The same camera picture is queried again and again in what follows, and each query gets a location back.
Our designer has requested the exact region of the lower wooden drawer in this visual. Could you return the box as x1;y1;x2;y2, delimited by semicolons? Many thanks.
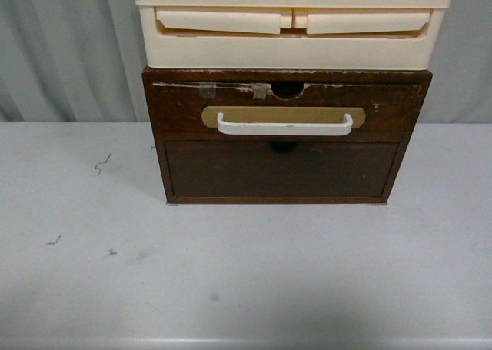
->
165;141;397;198

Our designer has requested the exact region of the wooden drawer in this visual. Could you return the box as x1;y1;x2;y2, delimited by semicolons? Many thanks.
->
153;82;422;142
165;141;397;198

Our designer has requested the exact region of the upper wooden drawer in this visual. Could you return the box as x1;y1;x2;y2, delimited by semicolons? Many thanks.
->
153;82;422;142

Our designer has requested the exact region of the dark brown wooden cabinet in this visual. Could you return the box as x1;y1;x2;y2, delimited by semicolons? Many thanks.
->
142;68;432;204

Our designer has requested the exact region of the right clear tape piece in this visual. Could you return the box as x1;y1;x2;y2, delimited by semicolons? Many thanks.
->
251;82;271;100

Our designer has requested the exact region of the clear tape piece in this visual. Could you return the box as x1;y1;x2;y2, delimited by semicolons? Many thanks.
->
251;82;271;100
198;82;216;98

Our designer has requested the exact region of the left clear tape piece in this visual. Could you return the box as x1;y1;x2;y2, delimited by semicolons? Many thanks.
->
198;82;216;98

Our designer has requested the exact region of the grey curtain backdrop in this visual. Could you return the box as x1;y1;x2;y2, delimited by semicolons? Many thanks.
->
1;0;491;123

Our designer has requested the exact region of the tan handle backplate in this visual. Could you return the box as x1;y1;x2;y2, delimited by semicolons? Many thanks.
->
201;106;366;128

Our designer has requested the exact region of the white drawer handle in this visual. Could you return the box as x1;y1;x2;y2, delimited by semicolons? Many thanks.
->
217;112;354;136

